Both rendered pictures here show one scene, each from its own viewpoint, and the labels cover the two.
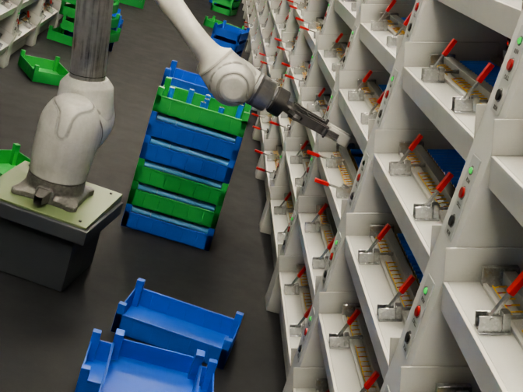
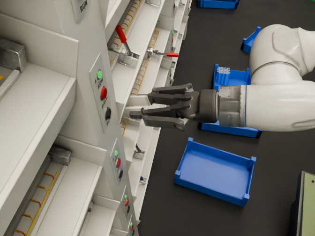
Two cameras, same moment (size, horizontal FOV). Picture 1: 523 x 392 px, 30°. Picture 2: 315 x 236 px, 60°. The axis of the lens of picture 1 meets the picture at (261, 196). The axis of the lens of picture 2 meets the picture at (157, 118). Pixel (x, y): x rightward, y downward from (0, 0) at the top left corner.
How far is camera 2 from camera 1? 2.97 m
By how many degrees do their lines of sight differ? 112
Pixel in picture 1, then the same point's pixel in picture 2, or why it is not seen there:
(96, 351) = (256, 134)
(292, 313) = (149, 151)
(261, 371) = (164, 151)
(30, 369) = not seen: hidden behind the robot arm
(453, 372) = not seen: outside the picture
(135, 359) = not seen: hidden behind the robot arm
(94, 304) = (266, 196)
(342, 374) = (176, 21)
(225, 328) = (182, 182)
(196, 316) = (201, 188)
